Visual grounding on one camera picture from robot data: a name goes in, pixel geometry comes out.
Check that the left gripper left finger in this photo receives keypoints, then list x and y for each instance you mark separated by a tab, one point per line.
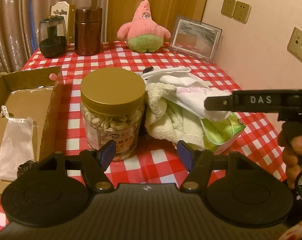
94	164

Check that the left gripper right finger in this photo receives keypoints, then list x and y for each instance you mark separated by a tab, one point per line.
198	164

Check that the cream fluffy towel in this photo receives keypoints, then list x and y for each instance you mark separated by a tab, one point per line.
166	120

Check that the right hand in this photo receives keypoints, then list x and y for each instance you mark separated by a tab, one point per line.
290	157

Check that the green tissue pack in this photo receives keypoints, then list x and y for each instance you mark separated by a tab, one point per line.
219	135

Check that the red white checkered tablecloth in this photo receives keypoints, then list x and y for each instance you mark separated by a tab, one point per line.
156	160

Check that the plastic jar gold lid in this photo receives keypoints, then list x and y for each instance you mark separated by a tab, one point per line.
112	106

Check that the brown cardboard box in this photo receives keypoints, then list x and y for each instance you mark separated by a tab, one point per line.
29	104

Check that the dark glass grinder jar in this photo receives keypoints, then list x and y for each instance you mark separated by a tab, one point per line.
52	36

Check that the pink starfish plush toy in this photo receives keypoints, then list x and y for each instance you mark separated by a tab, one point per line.
142	34

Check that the brown cylindrical canister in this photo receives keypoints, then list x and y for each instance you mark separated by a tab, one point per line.
88	28

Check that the white wooden chair back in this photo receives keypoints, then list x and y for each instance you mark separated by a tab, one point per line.
67	11

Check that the wooden door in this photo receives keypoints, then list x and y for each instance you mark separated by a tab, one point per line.
164	13

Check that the beige curtain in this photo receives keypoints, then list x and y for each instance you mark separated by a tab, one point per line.
19	28

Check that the single wall socket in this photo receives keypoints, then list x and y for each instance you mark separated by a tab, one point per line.
295	44

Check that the white mesh drawstring pouch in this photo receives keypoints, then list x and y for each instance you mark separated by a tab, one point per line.
17	145

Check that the double wall socket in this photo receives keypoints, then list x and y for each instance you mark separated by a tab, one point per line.
237	10

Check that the clear acrylic picture frame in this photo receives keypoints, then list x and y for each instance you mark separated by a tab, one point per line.
195	38

